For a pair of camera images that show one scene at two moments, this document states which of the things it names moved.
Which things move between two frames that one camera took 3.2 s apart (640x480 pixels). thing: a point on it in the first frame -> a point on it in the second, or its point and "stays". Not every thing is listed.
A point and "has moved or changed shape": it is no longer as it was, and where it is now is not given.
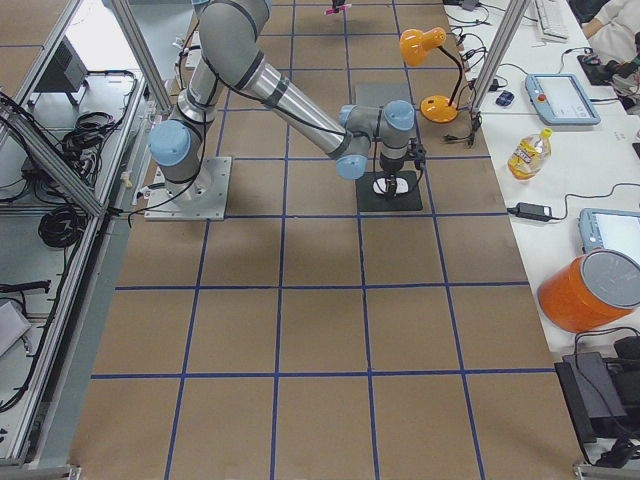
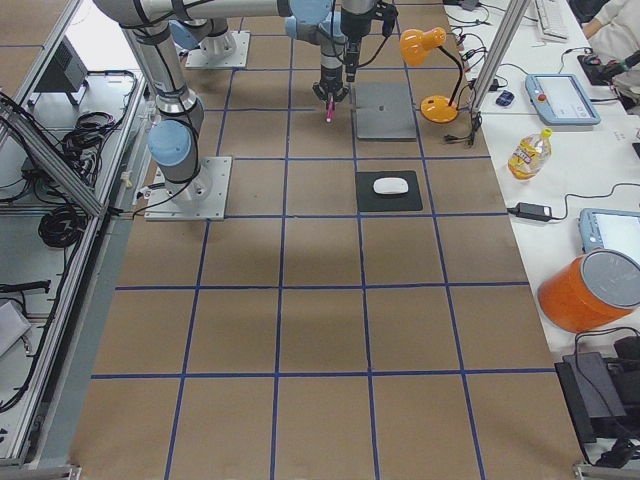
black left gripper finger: [336, 3] -> [330, 85]
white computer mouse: [380, 185] stays
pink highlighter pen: [330, 11] has moved or changed shape
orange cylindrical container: [592, 289] stays
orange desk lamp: [413, 45] stays
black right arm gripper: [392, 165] -> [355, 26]
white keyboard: [553, 19] stays
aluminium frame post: [514, 15] stays
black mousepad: [368, 200] stays
